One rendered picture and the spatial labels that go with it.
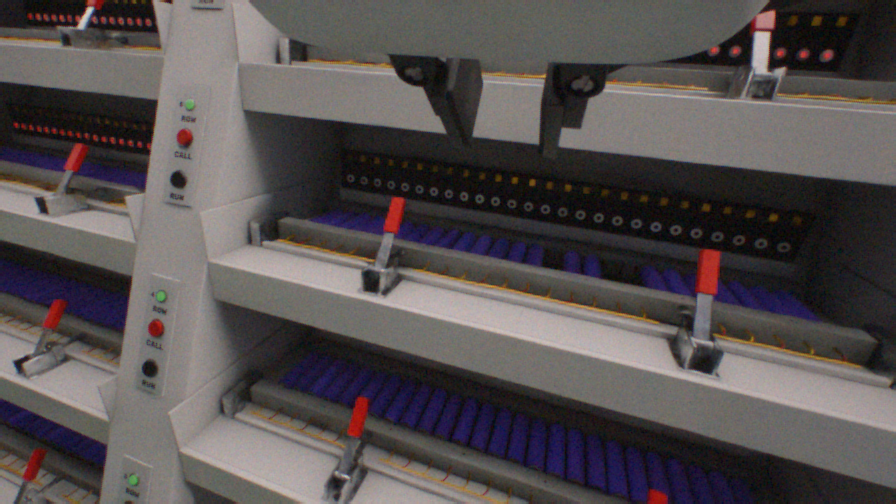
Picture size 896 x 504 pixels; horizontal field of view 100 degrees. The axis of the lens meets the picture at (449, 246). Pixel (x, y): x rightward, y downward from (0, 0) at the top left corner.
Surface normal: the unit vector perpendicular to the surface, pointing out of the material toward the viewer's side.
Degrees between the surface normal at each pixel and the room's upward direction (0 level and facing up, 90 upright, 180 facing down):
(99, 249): 111
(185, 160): 90
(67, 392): 20
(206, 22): 90
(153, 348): 90
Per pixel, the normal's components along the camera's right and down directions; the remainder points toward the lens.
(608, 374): -0.30, 0.34
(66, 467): 0.08, -0.92
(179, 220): -0.25, 0.00
